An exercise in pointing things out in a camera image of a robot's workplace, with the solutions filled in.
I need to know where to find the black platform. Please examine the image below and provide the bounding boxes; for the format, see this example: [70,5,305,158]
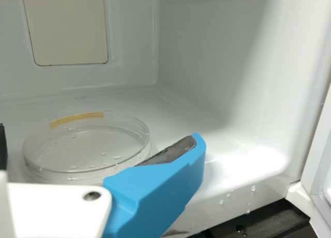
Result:
[165,196,331,238]

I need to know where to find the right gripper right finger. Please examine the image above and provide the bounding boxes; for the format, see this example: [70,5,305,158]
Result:
[102,133,207,238]

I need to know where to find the incubator door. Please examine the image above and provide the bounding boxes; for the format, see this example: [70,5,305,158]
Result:
[301,79,331,223]

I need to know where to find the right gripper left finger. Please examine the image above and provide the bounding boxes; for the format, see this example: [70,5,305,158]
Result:
[0,123,8,171]

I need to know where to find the petri dish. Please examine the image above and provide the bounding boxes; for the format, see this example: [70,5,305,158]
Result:
[22,111,152,184]

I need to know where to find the white incubator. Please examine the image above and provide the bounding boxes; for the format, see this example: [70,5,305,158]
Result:
[0,0,331,223]

